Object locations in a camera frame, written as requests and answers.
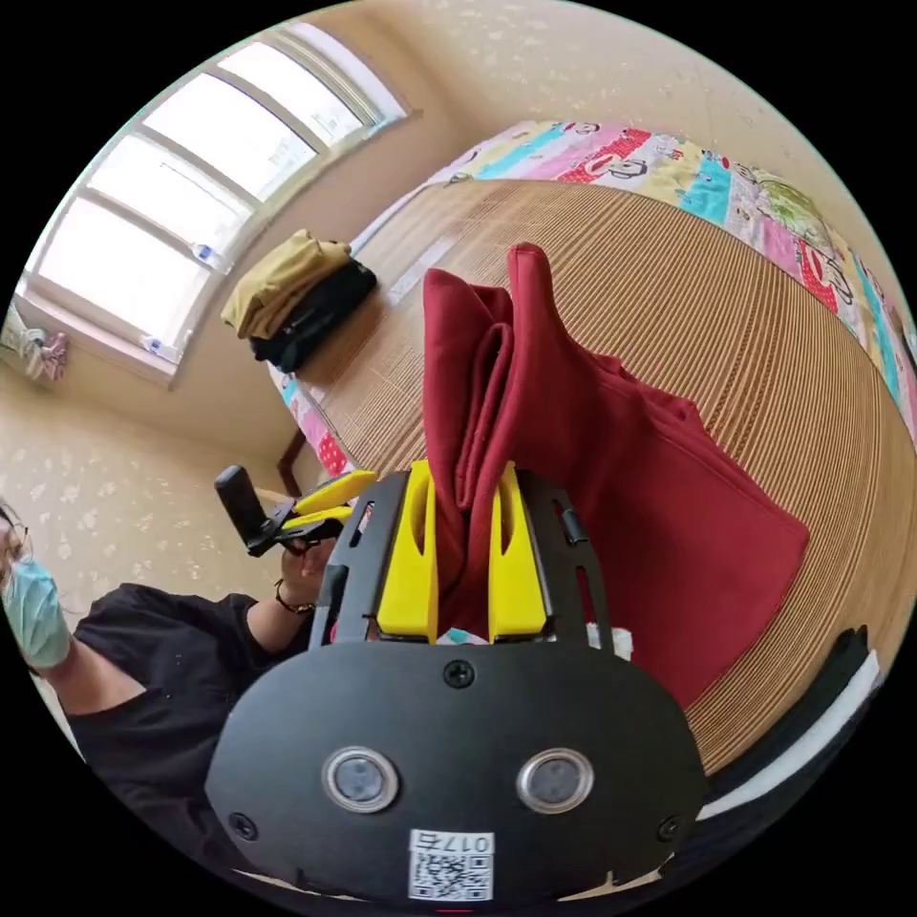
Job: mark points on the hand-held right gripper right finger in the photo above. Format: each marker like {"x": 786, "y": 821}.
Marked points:
{"x": 519, "y": 580}

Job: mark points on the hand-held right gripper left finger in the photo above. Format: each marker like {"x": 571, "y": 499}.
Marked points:
{"x": 408, "y": 573}

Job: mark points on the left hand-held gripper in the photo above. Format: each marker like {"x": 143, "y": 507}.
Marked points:
{"x": 276, "y": 534}

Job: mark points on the red long sleeve shirt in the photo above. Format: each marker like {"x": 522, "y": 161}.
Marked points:
{"x": 630, "y": 501}

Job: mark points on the person's left forearm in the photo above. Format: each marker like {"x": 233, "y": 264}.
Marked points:
{"x": 279, "y": 625}

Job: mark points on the person's left hand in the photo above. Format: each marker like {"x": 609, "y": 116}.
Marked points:
{"x": 304, "y": 577}

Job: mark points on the yellow and black clothes pile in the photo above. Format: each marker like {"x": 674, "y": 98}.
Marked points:
{"x": 294, "y": 301}

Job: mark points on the person's body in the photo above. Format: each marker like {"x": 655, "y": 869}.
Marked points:
{"x": 157, "y": 702}

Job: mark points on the black and white clothes pile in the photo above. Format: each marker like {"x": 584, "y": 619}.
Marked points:
{"x": 809, "y": 716}

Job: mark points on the bed with woven mat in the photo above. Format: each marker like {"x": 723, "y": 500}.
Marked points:
{"x": 774, "y": 372}

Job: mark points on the window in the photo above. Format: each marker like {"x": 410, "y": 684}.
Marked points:
{"x": 172, "y": 193}

